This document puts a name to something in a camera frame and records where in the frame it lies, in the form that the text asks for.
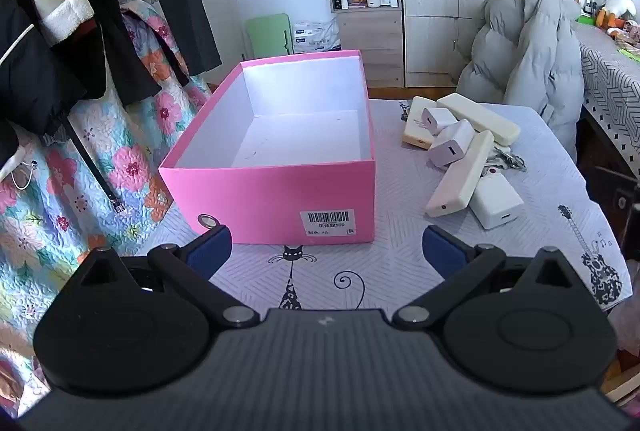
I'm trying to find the long white remote control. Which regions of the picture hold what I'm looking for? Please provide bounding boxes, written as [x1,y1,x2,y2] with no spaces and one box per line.
[425,130,495,218]

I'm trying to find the green folding table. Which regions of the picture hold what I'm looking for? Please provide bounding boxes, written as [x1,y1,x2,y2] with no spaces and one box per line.
[244,13,294,63]

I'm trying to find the red garment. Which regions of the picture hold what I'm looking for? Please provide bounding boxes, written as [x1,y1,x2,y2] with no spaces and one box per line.
[65,17,99,45]

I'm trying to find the light wooden wardrobe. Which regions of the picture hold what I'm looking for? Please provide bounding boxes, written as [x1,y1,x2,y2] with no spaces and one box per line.
[394,0,567,89]

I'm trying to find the small white charger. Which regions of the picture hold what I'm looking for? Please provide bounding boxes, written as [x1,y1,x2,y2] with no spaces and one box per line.
[421,107,459,136]

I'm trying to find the pink cardboard box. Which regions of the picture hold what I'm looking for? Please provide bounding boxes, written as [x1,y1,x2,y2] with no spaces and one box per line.
[158,50,377,245]

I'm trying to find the grey puffer jacket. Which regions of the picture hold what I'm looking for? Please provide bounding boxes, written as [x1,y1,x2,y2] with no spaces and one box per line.
[455,0,585,164]

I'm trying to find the geometric pattern bedspread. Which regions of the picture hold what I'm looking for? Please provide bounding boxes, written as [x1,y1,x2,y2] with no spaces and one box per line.
[574,18,640,149]

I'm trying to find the large white charger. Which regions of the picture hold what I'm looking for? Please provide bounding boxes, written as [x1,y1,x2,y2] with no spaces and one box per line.
[469,173,525,230]

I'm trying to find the beige remote with purple buttons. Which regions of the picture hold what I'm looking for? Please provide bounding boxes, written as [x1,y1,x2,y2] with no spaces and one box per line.
[401,96,437,148]

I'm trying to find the medium white charger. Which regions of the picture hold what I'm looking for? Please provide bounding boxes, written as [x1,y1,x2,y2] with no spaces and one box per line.
[427,119,475,167]

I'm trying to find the bunch of keys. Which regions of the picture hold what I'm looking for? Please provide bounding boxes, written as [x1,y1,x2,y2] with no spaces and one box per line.
[481,145,527,175]

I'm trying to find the cat print tablecloth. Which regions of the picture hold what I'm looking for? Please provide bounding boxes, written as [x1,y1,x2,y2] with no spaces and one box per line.
[162,98,626,312]

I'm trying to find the black belt with buckle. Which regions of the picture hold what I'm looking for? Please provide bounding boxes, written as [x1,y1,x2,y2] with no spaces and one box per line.
[62,117,124,213]

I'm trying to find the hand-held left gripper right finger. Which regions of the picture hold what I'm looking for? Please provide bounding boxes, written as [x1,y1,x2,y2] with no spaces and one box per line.
[394,225,589,330]

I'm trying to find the plastic wrapped tissue packs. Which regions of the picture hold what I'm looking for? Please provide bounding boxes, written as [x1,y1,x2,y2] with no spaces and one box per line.
[292,15,344,53]

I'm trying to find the beige remote with large screen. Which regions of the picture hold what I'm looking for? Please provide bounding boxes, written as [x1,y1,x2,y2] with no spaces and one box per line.
[436,93,521,146]

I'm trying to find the floral quilt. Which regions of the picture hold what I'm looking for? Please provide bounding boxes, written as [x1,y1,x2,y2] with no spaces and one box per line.
[0,0,221,414]

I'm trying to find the black hanging garment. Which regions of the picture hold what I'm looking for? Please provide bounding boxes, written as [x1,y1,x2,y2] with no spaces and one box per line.
[57,0,162,108]

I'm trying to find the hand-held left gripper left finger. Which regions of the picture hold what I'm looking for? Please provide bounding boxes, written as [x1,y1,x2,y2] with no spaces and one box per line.
[65,214,261,330]

